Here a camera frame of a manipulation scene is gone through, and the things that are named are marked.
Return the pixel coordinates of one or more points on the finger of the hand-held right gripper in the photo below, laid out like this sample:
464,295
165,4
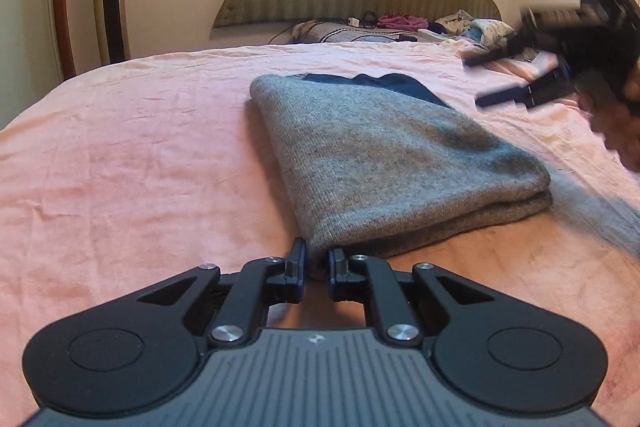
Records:
520,93
495,54

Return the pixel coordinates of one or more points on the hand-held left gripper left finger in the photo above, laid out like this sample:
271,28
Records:
299,268

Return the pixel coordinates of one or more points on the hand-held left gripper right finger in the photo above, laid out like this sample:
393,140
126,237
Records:
332,268

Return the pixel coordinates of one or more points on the grey and navy sweater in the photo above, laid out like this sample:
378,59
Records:
390,162

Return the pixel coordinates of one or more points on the pile of mixed clothes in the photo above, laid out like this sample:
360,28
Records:
475,31

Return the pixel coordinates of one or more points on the person's right hand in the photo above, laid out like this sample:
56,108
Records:
617,132

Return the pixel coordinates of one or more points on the magenta cloth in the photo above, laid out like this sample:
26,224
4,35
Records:
400,22

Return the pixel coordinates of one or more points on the patterned pillow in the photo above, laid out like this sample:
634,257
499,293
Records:
360,34

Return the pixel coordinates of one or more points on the white charger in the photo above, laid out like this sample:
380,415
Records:
354,22

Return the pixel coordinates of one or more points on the pink bed sheet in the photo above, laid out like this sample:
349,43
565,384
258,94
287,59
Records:
130,147

